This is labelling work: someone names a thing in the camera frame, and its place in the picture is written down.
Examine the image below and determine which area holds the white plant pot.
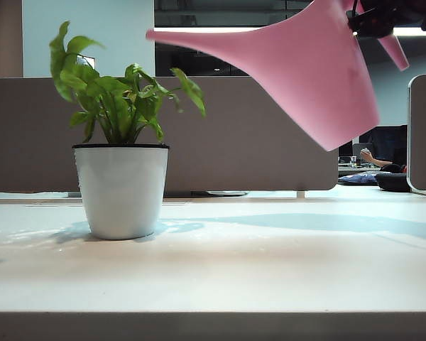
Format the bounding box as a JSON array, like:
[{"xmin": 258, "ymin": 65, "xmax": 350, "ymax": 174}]
[{"xmin": 72, "ymin": 143, "xmax": 170, "ymax": 241}]

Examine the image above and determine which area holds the green leafy plant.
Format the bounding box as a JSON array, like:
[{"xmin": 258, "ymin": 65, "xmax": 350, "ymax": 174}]
[{"xmin": 49, "ymin": 21, "xmax": 207, "ymax": 146}]

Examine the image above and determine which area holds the wide brown desk divider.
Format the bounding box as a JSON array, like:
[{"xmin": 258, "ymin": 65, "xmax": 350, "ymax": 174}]
[{"xmin": 0, "ymin": 75, "xmax": 340, "ymax": 199}]

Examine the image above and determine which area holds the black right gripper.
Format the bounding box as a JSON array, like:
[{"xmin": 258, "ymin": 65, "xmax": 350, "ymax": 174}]
[{"xmin": 346, "ymin": 0, "xmax": 426, "ymax": 38}]

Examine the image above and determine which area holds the long ceiling light strip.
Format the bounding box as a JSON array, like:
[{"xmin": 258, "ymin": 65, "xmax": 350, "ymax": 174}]
[{"xmin": 153, "ymin": 26, "xmax": 426, "ymax": 37}]

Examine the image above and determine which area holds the black cushion bag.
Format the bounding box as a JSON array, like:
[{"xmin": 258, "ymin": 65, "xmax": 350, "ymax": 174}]
[{"xmin": 375, "ymin": 163, "xmax": 411, "ymax": 193}]

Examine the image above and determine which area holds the pink plastic watering can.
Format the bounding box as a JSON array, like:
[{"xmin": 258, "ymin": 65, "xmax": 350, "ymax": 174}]
[{"xmin": 145, "ymin": 0, "xmax": 410, "ymax": 153}]

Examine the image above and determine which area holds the blue patterned cloth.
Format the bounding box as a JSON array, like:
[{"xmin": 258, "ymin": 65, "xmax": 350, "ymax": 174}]
[{"xmin": 339, "ymin": 170, "xmax": 379, "ymax": 186}]

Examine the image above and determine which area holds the person in dark shirt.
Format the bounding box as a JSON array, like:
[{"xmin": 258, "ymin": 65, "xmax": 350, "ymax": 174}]
[{"xmin": 360, "ymin": 124, "xmax": 408, "ymax": 168}]

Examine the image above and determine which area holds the small framed wall sign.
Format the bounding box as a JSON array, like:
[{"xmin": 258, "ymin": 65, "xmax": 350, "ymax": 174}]
[{"xmin": 74, "ymin": 55, "xmax": 95, "ymax": 69}]

